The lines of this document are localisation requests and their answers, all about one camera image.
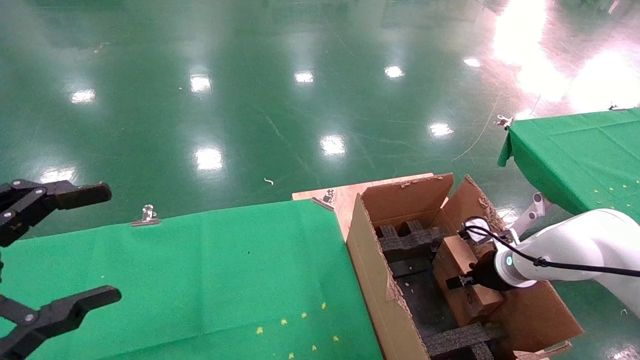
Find green table cloth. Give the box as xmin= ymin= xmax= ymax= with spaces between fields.
xmin=0 ymin=199 xmax=386 ymax=360
xmin=497 ymin=107 xmax=640 ymax=224

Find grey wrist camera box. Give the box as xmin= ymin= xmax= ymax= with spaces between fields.
xmin=465 ymin=217 xmax=494 ymax=246

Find grey camera mounting bracket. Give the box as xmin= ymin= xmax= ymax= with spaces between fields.
xmin=492 ymin=227 xmax=524 ymax=247

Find notched black foam block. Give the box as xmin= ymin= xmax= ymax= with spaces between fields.
xmin=377 ymin=219 xmax=451 ymax=264

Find black camera cable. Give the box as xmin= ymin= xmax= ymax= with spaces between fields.
xmin=459 ymin=216 xmax=640 ymax=278

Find large open brown carton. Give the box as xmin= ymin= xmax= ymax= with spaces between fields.
xmin=346 ymin=172 xmax=584 ymax=360

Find white metal stand legs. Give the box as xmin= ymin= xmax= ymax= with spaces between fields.
xmin=507 ymin=192 xmax=554 ymax=239

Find small brown cardboard box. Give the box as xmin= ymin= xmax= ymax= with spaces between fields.
xmin=432 ymin=235 xmax=505 ymax=327

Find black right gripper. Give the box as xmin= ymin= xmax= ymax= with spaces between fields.
xmin=445 ymin=249 xmax=501 ymax=292

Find flat black foam strip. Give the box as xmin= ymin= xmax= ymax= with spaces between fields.
xmin=389 ymin=257 xmax=432 ymax=279

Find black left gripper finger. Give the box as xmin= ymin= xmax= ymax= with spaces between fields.
xmin=0 ymin=179 xmax=113 ymax=248
xmin=0 ymin=285 xmax=123 ymax=360

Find long black foam bar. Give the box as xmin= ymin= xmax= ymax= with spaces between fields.
xmin=422 ymin=321 xmax=511 ymax=360

